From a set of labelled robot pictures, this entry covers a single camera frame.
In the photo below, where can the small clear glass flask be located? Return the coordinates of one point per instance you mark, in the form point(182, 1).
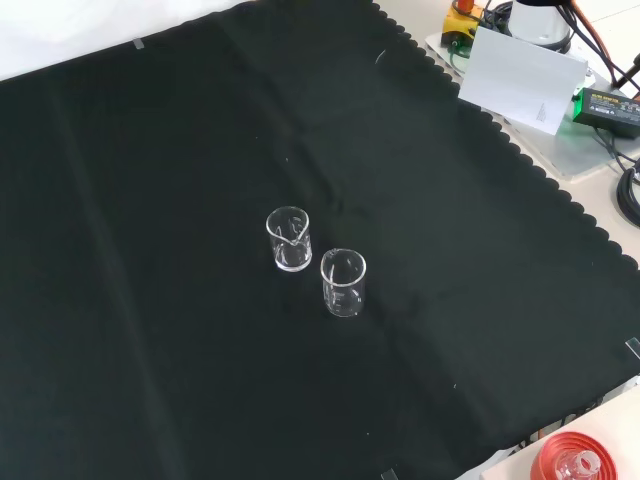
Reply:
point(580, 465)

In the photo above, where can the black power supply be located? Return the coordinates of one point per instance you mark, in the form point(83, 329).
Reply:
point(610, 107)

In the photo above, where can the clear tape strip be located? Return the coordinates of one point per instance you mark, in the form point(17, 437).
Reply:
point(389, 474)
point(633, 348)
point(139, 44)

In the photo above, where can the yellow stop button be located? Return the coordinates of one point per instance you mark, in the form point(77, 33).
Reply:
point(452, 22)

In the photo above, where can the clear glass beaker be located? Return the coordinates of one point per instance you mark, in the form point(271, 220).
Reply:
point(342, 306)
point(290, 262)

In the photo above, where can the black cloth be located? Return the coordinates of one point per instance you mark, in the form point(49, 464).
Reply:
point(150, 250)

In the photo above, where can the pale board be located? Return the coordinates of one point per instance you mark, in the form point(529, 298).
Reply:
point(520, 80)

